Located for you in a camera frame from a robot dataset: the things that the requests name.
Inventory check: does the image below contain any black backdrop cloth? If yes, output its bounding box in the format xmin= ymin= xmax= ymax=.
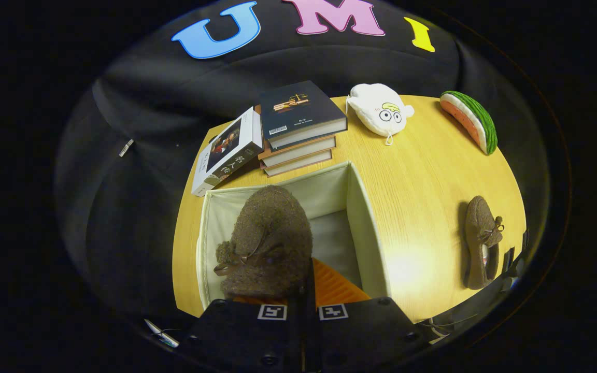
xmin=55 ymin=0 xmax=553 ymax=322

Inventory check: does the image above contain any white cover book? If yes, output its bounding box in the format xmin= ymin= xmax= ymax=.
xmin=191 ymin=107 xmax=264 ymax=197

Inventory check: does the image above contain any watermelon slice plush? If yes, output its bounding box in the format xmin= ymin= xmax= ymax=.
xmin=439 ymin=91 xmax=498 ymax=156

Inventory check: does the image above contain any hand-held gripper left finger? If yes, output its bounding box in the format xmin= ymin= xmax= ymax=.
xmin=184 ymin=282 xmax=305 ymax=373

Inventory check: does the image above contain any white flat device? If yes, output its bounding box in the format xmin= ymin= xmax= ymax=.
xmin=146 ymin=319 xmax=180 ymax=348

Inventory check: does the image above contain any dark blue book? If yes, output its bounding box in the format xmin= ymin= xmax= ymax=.
xmin=259 ymin=80 xmax=348 ymax=151

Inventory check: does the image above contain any white plush toy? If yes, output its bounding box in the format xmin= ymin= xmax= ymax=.
xmin=347 ymin=83 xmax=415 ymax=146

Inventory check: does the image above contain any brown cover book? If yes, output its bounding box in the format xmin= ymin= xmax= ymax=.
xmin=257 ymin=136 xmax=337 ymax=167
xmin=260 ymin=149 xmax=334 ymax=178

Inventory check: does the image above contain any grey fabric storage box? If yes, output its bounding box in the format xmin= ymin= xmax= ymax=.
xmin=196 ymin=161 xmax=392 ymax=311

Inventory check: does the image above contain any brown fuzzy shoe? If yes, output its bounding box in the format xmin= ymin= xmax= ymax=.
xmin=214 ymin=185 xmax=314 ymax=301
xmin=464 ymin=195 xmax=505 ymax=290

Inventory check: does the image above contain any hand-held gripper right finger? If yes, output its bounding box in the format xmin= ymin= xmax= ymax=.
xmin=306 ymin=257 xmax=426 ymax=373

